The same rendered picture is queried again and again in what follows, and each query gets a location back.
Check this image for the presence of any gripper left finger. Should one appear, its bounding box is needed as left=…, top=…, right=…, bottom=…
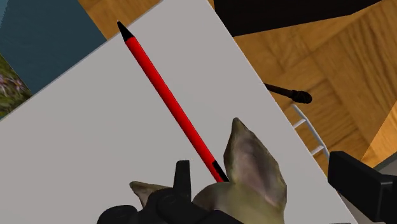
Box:
left=96, top=159, right=215, bottom=224

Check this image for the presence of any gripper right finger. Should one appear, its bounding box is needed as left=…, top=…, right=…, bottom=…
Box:
left=328, top=150, right=397, bottom=223

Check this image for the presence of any green pointy-eared figure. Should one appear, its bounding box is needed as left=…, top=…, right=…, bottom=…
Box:
left=129, top=117, right=288, bottom=224

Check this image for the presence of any red pen with black tip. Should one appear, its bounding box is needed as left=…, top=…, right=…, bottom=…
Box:
left=116, top=20, right=230, bottom=183

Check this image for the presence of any white table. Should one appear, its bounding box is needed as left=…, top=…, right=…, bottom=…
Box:
left=0, top=0, right=359, bottom=224

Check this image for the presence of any black rod with knob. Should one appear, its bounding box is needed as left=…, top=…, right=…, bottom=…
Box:
left=264, top=82, right=313, bottom=105

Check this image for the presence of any white ladder-shaped frame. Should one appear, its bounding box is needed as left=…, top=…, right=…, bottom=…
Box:
left=291, top=104, right=330, bottom=162

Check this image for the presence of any flower wall picture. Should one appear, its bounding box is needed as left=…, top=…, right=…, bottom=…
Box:
left=0, top=53, right=32, bottom=119

